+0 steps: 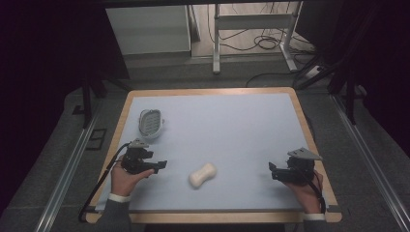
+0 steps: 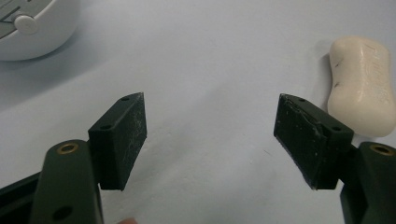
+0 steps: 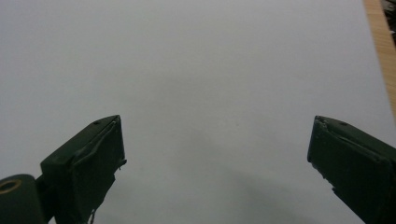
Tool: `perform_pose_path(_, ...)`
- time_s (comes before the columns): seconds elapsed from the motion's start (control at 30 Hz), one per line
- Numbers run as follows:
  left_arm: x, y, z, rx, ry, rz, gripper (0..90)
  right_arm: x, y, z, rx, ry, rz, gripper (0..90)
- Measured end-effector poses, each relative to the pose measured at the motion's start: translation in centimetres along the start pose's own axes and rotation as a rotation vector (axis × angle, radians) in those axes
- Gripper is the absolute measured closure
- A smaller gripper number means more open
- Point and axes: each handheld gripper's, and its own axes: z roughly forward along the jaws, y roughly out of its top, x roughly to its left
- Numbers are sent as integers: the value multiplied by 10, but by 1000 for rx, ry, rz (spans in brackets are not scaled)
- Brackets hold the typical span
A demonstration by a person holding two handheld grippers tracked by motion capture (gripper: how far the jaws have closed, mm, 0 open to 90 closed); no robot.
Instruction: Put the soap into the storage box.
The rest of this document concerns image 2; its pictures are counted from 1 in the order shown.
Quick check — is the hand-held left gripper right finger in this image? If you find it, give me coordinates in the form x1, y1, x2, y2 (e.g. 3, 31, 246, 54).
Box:
273, 93, 396, 224

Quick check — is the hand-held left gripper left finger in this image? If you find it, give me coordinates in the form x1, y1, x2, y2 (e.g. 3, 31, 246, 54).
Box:
29, 91, 148, 224

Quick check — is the cream soap bar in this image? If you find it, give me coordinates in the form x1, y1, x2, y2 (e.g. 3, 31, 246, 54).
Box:
327, 35, 396, 138

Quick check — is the white soap dish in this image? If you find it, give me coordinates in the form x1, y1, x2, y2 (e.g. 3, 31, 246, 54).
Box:
0, 0, 81, 62

